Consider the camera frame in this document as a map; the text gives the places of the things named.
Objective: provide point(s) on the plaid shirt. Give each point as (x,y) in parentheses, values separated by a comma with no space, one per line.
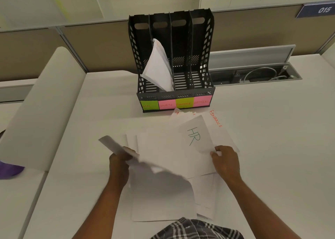
(196,229)

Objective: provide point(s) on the blue sign plate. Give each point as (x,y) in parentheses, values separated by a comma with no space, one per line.
(318,9)

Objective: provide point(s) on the paper sheet with red lettering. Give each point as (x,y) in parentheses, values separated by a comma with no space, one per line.
(222,131)

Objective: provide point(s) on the person's right hand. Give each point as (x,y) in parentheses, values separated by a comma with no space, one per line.
(227,163)

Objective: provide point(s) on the person's right forearm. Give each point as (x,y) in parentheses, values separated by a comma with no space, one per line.
(256,210)

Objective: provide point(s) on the purple object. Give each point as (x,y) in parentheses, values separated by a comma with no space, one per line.
(9,169)

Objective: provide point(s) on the black four-slot file rack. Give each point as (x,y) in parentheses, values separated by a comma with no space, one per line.
(180,45)

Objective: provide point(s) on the white curved desk divider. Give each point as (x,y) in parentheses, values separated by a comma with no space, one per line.
(44,110)

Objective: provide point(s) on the person's left fingers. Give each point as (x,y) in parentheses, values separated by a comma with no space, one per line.
(130,152)

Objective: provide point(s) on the person's left hand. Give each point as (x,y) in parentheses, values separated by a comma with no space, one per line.
(119,169)

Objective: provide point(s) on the white paper sheet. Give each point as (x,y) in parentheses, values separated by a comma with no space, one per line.
(162,194)

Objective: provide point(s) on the beige cubicle partition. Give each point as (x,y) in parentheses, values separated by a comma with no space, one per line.
(99,45)

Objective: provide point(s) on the green sticky note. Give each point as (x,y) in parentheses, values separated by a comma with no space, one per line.
(149,105)
(184,102)

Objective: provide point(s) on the person's left forearm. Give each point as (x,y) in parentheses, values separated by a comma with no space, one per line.
(102,212)

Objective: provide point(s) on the paper sheet with green lettering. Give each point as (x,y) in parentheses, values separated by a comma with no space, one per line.
(196,135)

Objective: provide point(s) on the person's right thumb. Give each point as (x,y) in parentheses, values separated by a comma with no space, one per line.
(214,156)

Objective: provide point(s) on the pink sticky note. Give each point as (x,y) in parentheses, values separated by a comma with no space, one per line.
(167,104)
(202,101)

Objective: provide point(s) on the white papers in rack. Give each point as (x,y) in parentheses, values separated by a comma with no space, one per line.
(158,66)

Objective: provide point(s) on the pile of white paper sheets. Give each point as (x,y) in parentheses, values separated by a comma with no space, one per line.
(162,147)

